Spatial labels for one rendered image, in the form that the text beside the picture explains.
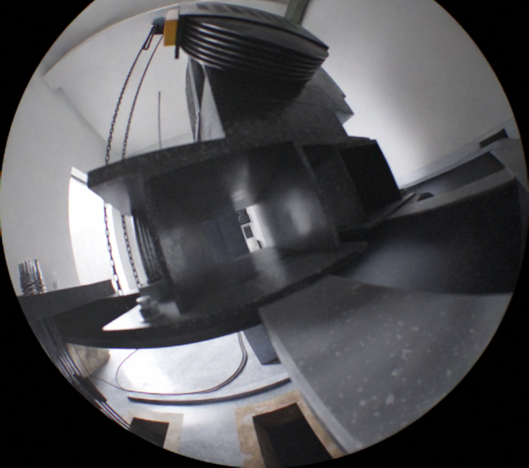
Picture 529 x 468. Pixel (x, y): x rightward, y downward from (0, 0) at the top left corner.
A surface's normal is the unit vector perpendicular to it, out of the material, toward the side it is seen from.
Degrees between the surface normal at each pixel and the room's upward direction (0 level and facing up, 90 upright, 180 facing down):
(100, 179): 90
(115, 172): 90
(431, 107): 90
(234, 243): 90
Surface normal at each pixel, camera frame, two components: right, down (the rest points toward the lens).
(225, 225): 0.10, -0.20
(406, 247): -0.92, 0.29
